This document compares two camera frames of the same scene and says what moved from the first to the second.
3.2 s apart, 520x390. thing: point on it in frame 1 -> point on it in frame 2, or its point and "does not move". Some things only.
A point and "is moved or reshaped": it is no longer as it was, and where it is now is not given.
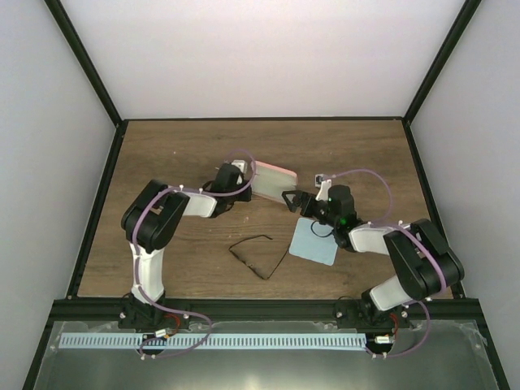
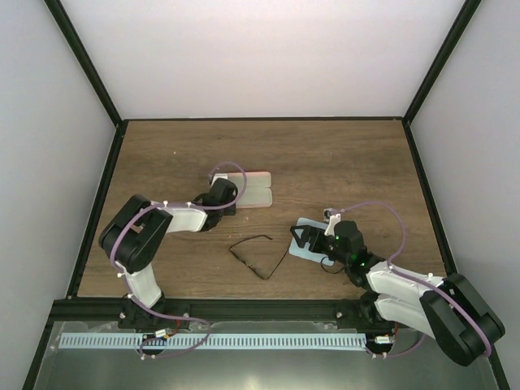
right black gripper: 301,200 -> 316,236
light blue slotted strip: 214,340 does not move
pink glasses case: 271,181 is moved or reshaped
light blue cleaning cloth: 314,241 does not move
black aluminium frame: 74,308 does not move
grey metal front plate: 399,355 does not move
